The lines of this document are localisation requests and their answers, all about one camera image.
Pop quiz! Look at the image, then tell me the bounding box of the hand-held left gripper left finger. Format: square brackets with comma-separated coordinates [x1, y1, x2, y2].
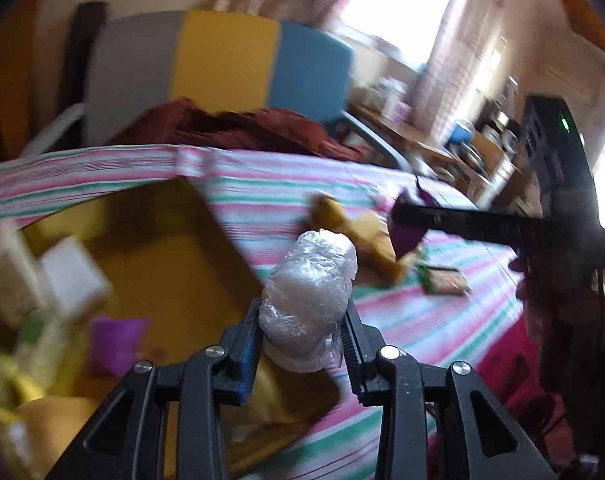
[47, 297, 263, 480]

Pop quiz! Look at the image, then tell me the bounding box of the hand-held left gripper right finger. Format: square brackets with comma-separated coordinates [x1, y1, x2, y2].
[339, 297, 558, 480]

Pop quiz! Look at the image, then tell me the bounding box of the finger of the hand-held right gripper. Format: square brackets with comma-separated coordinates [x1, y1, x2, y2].
[391, 199, 545, 256]

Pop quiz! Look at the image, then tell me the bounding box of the purple packet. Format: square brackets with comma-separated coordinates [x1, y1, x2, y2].
[388, 176, 445, 262]
[89, 316, 152, 377]

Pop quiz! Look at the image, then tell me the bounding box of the cracker packet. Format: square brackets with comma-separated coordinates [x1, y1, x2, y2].
[416, 264, 474, 297]

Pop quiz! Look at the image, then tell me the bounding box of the plastic-wrapped white ball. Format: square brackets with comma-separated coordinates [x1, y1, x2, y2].
[259, 229, 358, 373]

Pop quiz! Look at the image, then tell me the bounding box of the yellow plush toy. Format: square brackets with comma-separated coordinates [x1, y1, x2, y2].
[306, 194, 425, 288]

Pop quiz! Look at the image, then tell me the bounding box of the gold box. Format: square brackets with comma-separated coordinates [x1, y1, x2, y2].
[0, 176, 340, 480]

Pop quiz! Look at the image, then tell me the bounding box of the white box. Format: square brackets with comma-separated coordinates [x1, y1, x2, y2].
[37, 236, 114, 322]

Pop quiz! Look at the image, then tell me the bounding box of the green yellow packet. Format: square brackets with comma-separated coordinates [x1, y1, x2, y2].
[0, 307, 80, 406]

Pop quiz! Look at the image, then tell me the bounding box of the person's right hand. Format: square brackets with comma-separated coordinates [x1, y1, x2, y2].
[513, 260, 548, 346]

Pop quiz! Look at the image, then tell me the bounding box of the striped cloth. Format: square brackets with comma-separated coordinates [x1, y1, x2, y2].
[0, 144, 528, 480]

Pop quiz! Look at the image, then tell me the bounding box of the wooden desk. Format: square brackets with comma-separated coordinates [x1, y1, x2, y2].
[349, 75, 533, 201]

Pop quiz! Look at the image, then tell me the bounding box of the pink blanket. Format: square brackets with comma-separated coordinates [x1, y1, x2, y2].
[497, 310, 583, 461]

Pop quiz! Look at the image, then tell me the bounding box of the red-brown cloth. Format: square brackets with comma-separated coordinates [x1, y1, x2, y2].
[107, 97, 363, 161]

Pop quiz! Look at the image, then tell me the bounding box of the grey yellow blue chair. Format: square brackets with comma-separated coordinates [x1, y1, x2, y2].
[20, 9, 413, 173]

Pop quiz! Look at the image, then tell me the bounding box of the black roll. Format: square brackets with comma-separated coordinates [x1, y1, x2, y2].
[57, 1, 108, 133]

